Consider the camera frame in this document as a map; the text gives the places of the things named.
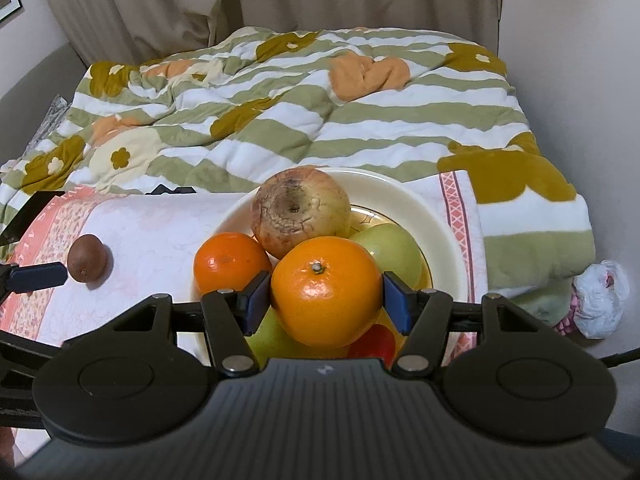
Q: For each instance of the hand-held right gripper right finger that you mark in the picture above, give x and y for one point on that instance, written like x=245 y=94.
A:
x=395 y=305

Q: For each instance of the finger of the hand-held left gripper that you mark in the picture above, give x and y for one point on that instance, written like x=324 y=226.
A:
x=37 y=278

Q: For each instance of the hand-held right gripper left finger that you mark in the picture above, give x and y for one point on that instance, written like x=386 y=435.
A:
x=257 y=302

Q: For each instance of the green apple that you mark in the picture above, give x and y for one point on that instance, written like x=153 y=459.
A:
x=267 y=344
x=395 y=255

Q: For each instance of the red cherry tomato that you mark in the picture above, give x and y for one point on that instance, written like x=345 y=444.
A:
x=372 y=346

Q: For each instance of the large orange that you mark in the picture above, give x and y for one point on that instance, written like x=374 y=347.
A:
x=225 y=265
x=325 y=300

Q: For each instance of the brown kiwi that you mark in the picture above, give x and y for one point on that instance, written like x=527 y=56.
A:
x=87 y=258

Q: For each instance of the cream oval bowl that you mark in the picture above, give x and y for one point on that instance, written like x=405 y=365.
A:
x=440 y=230

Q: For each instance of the wrinkled yellow apple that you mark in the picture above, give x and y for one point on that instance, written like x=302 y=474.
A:
x=300 y=210

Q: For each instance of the pink floral tablecloth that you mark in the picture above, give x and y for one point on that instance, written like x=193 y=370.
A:
x=150 y=240

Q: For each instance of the grey patterned sheet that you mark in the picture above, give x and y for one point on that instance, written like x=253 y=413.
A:
x=50 y=121

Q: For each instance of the pink patterned cloth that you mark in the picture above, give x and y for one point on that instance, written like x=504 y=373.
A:
x=566 y=322

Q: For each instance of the green striped floral blanket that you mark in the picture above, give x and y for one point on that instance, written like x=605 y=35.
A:
x=350 y=135

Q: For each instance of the grey headboard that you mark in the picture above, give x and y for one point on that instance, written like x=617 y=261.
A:
x=25 y=90

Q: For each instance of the white plastic bag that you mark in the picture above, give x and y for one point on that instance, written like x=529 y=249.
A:
x=600 y=297

